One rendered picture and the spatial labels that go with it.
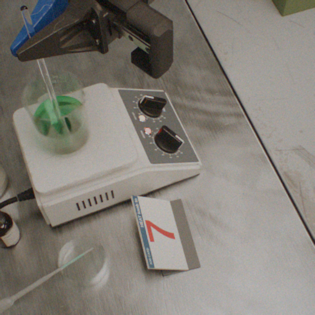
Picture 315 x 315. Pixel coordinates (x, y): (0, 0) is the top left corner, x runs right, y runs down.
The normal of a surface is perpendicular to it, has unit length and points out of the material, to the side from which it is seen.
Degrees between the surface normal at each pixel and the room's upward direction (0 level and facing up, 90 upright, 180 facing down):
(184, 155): 30
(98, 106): 0
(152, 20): 0
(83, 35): 39
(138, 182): 90
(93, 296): 0
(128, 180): 90
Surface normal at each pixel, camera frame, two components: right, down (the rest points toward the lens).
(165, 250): 0.61, -0.52
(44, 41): 0.51, 0.73
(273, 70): -0.03, -0.51
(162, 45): 0.73, 0.58
